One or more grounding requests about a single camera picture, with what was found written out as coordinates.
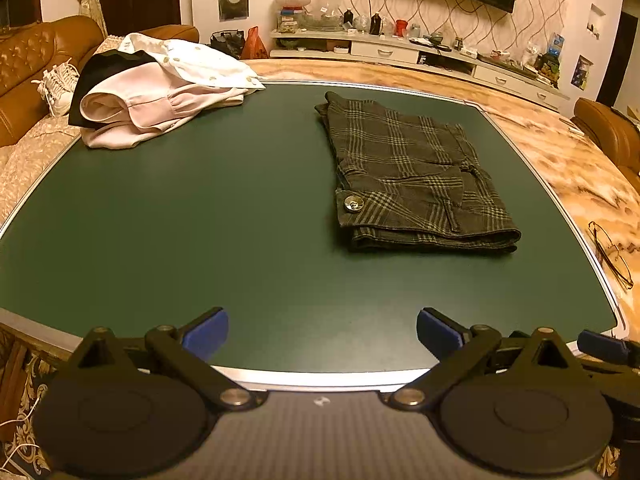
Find clear lidded container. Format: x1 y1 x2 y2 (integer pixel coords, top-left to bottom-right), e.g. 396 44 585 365
272 0 312 35

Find green snack bag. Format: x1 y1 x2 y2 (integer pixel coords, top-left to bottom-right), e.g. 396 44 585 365
537 32 566 81

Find brown leather armchair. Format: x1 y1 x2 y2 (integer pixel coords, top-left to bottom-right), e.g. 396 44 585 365
570 97 640 193

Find dark plaid shorts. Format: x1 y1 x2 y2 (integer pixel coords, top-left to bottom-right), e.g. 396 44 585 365
314 91 522 255

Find beige sofa cushion cover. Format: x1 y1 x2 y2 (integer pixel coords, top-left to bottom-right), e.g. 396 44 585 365
0 110 83 226

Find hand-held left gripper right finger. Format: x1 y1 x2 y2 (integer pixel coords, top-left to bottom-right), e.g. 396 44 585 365
390 307 583 411

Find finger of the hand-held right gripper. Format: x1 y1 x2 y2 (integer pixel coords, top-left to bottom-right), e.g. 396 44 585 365
575 329 640 376

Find white dotted shirt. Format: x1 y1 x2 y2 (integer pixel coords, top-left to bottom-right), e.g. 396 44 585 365
117 32 267 96

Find black plastic bag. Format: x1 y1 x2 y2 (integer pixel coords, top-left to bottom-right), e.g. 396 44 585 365
209 30 246 58

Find brown leather sofa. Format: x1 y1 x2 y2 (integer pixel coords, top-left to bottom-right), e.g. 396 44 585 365
0 15 201 148

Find white television cabinet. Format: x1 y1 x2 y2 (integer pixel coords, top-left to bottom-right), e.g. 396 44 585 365
270 29 571 113

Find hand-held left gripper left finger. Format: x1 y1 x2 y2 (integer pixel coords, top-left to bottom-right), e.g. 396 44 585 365
65 306 253 411

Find orange plastic bag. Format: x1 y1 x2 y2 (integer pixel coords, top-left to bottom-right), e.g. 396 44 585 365
240 26 268 60

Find green board with silver rim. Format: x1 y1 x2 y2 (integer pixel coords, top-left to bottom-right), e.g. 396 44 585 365
0 79 632 393

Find gold patterned carpet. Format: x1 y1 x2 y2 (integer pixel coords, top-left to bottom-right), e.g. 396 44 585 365
0 327 66 480

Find white cable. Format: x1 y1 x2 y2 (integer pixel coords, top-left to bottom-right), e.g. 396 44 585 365
0 385 46 461

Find gold rimmed eyeglasses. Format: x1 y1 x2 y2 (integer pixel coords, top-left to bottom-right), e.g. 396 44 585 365
587 221 635 290

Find black garment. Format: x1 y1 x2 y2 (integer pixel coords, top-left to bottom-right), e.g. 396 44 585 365
67 50 161 128

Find pale pink garment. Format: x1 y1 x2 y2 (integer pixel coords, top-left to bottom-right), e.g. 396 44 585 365
80 66 248 150

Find white sneaker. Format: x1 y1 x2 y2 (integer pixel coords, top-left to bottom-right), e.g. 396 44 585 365
31 59 81 117

